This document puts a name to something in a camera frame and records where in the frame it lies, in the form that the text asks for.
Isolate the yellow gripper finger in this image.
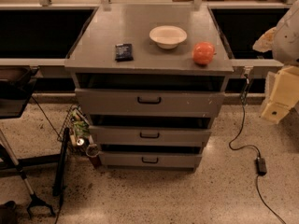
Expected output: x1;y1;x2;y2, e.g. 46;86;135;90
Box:
261;66;299;124

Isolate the grey top drawer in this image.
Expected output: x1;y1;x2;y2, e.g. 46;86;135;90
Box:
75;89;224;118

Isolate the grey drawer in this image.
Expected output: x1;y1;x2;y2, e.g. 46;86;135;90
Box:
75;89;224;118
90;126;211;147
99;151;202;169

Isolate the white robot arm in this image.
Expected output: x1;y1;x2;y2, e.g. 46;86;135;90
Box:
252;1;299;124

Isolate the grey drawer cabinet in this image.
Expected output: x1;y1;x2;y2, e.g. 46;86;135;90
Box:
64;3;235;173

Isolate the grey bottom drawer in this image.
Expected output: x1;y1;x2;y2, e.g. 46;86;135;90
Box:
99;151;202;169

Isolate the grey middle drawer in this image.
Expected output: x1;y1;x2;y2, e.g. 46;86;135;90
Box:
90;126;211;147

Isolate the white bowl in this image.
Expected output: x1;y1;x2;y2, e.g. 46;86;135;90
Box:
149;25;187;49

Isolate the dark blue snack packet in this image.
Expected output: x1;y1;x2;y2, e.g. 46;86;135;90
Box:
115;44;134;62

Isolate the black upright bar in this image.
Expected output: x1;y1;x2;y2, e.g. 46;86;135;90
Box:
52;128;69;196

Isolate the black chair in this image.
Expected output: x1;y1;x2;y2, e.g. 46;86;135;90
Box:
0;67;38;119

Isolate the black power cable with adapter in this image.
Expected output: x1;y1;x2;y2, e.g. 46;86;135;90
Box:
228;75;288;224

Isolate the wire basket with items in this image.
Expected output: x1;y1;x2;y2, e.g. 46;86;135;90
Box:
57;105;92;156

